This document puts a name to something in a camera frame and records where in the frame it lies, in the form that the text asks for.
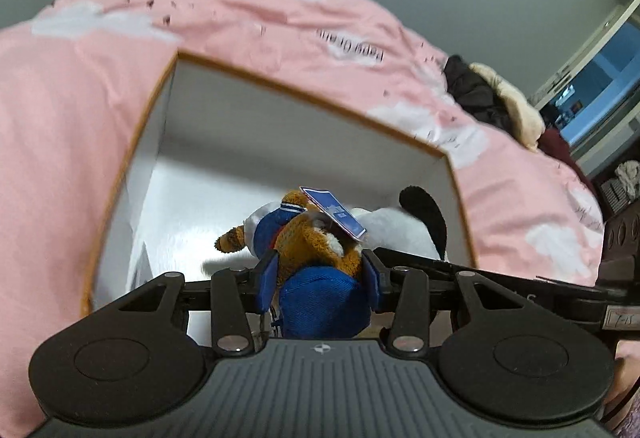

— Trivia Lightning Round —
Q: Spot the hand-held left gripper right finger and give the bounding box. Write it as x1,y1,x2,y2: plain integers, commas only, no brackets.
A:
362,249,531,355

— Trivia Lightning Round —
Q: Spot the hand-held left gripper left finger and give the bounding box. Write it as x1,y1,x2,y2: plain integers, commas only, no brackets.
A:
107,251,281,356

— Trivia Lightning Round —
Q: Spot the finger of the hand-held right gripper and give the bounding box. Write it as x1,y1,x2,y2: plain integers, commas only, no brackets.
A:
375,247,601,293

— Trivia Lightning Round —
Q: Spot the white black plush dog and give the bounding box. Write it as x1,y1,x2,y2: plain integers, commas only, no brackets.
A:
350,185,448,264

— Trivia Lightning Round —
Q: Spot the fox plush toy blue outfit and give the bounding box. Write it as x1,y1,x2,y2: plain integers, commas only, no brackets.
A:
215,188,373,339

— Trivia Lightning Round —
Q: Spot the orange-edged white cardboard box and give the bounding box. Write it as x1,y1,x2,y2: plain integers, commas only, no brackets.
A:
80,51,478,319

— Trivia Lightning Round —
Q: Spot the dark cluttered shelf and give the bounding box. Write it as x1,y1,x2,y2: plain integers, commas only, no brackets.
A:
592,158,640,224

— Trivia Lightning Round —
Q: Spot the dark red cloth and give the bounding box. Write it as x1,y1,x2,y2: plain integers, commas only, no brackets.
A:
537,128,596,179

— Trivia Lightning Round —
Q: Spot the cream fleece garment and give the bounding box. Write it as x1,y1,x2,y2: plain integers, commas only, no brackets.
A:
470,62,546,151

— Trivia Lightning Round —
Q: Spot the black jacket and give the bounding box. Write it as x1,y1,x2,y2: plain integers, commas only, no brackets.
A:
442,54,516,134

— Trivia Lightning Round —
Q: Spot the white framed window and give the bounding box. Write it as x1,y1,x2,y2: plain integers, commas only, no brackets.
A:
530,0,640,179

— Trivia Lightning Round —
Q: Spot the pink printed blanket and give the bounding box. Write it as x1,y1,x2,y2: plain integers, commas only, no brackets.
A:
0,0,608,438

